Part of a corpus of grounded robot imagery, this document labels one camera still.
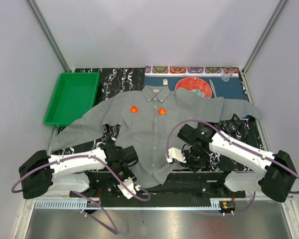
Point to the far black brooch stand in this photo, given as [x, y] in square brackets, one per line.
[235, 124]

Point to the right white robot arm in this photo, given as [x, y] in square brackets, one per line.
[273, 174]

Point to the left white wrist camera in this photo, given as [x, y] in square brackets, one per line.
[128, 188]

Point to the blue patterned placemat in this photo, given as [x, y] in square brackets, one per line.
[208, 82]

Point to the red and teal plate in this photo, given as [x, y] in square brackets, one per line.
[197, 85]

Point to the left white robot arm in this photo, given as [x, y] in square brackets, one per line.
[44, 174]

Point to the silver knife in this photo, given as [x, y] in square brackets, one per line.
[212, 88]

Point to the grey button shirt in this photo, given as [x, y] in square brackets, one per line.
[147, 131]

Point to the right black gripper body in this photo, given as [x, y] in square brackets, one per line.
[195, 158]

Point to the orange flower brooch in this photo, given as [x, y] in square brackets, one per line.
[134, 109]
[162, 112]

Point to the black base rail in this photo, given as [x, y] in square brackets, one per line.
[203, 184]

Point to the clear drinking glass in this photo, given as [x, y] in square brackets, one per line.
[227, 74]

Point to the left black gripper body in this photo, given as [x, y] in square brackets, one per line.
[123, 173]

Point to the green plastic bin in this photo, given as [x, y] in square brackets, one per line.
[73, 96]

